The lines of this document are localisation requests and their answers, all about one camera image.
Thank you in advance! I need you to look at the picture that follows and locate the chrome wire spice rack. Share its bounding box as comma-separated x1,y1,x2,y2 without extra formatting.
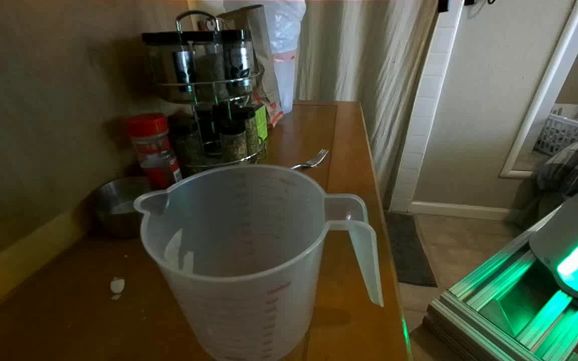
142,7,270,177

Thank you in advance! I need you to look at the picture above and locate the red lid spice shaker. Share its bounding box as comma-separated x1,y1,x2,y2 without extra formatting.
127,112,185,190

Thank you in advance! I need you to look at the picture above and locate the translucent plastic measuring jug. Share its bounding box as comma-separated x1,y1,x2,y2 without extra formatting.
132,163,385,361

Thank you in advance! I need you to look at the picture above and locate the dark door mat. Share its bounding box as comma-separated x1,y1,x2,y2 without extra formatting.
385,210,437,289

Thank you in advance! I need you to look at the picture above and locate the white plastic bag red print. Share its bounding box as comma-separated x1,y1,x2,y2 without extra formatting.
225,0,307,117

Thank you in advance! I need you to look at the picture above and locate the light curtain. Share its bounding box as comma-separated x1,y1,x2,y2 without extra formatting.
296,0,437,196

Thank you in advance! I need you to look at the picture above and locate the large metal measuring cup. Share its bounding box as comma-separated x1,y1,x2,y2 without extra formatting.
94,175,155,240

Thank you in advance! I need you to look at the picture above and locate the small white crumb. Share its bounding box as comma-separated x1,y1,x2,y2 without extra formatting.
108,275,128,301

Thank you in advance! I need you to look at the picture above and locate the dark clothes pile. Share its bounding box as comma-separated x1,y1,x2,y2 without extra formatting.
507,128,578,229

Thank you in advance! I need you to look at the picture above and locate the white laundry basket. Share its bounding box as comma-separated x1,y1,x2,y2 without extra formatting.
531,103,578,159

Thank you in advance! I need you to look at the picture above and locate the white door frame post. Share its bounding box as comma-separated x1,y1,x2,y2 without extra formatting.
498,0,578,181
388,0,468,215

